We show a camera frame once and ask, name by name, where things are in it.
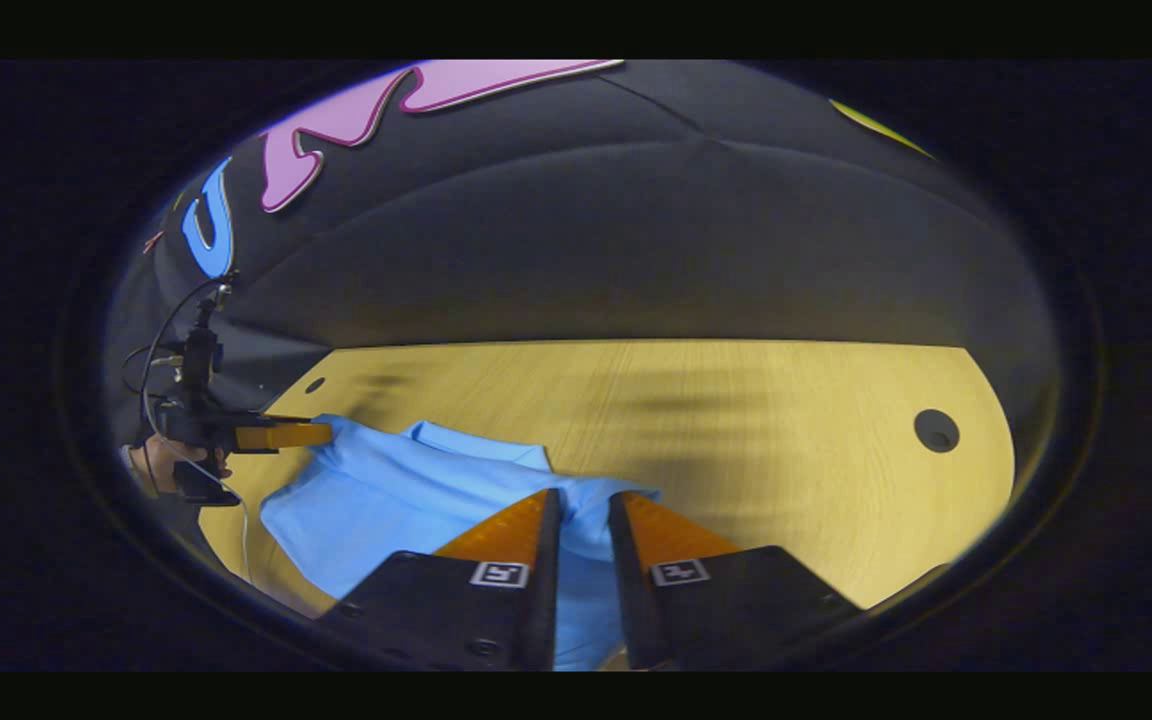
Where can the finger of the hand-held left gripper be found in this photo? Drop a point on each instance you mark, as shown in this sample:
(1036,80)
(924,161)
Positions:
(281,436)

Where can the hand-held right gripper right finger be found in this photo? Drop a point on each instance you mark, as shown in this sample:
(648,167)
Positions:
(628,600)

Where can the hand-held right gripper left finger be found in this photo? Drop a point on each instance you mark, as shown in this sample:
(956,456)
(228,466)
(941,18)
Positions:
(541,610)

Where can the light blue T-shirt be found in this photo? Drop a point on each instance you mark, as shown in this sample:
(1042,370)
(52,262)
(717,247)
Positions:
(386,510)

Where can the black backdrop cloth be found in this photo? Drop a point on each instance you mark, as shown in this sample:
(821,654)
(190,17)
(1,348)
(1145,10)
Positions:
(636,230)

